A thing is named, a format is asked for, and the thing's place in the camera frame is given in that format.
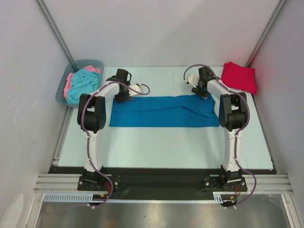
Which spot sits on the light blue t shirt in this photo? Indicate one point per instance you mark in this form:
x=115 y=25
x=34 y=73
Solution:
x=83 y=88

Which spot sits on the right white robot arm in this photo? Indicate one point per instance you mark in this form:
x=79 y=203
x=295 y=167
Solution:
x=234 y=116

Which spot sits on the aluminium front rail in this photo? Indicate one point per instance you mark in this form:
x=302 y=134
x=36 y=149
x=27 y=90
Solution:
x=270 y=184

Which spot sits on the right aluminium corner post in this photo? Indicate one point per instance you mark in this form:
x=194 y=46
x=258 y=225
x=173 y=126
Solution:
x=266 y=31

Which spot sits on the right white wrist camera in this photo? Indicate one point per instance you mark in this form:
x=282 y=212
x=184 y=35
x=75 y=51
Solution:
x=192 y=80

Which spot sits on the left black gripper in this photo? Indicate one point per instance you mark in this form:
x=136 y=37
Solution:
x=120 y=99

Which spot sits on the slotted cable duct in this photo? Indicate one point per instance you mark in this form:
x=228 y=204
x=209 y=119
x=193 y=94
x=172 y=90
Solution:
x=226 y=197
x=75 y=197

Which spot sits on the right slotted cable duct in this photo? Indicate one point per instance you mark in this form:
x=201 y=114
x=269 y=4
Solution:
x=226 y=197

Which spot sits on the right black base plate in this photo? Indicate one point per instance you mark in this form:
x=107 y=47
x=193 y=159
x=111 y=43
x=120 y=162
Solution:
x=216 y=184

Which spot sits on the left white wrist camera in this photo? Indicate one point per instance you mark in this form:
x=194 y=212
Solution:
x=135 y=89

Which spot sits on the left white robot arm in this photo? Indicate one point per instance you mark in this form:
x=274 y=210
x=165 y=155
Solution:
x=91 y=117

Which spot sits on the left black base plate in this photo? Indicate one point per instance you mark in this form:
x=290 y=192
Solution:
x=96 y=182

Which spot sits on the pink t shirt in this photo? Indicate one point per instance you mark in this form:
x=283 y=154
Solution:
x=69 y=83

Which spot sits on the left aluminium corner post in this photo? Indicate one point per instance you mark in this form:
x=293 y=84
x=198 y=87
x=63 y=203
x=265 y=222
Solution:
x=54 y=29

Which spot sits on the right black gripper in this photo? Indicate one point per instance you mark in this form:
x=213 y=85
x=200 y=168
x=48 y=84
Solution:
x=202 y=92

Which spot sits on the aluminium corner post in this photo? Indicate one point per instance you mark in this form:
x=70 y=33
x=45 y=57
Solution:
x=54 y=29
x=266 y=31

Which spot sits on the folded red t shirt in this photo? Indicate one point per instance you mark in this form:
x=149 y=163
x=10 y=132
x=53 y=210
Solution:
x=238 y=77

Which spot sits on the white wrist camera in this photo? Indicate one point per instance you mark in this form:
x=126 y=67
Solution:
x=192 y=80
x=135 y=89

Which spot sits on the black front mat strip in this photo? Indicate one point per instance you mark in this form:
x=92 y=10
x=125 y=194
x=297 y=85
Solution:
x=157 y=194

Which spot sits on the left slotted cable duct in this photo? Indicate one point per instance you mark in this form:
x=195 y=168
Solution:
x=75 y=197

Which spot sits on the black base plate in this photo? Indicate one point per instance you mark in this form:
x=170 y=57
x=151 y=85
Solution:
x=216 y=184
x=96 y=182

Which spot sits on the dark blue t shirt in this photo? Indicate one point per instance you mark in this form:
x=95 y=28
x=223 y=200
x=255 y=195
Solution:
x=188 y=111

